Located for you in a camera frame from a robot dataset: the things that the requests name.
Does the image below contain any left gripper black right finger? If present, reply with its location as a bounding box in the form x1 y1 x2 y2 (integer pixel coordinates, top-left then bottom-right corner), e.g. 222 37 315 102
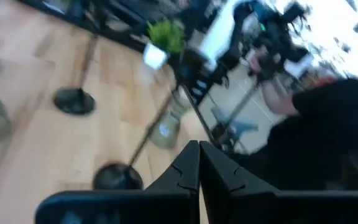
199 140 358 224

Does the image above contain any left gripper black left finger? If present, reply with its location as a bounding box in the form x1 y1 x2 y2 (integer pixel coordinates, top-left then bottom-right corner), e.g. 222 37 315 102
35 139 201 224

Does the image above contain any black metal candlestick holder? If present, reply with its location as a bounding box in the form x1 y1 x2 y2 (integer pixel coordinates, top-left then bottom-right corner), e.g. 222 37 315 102
92 86 181 191
53 30 101 116

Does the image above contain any grey chair base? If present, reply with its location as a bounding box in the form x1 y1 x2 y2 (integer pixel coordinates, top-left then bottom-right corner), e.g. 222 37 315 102
211 105 259 154

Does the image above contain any person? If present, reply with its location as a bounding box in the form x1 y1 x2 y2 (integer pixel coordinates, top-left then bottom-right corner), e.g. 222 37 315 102
249 46 358 191

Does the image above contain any black box with white labels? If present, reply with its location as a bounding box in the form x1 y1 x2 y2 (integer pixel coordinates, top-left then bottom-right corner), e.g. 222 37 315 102
174 49 229 105

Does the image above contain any green potted plant white pot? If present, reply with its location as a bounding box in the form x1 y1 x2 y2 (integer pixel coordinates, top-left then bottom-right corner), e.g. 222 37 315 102
143 18 186 70

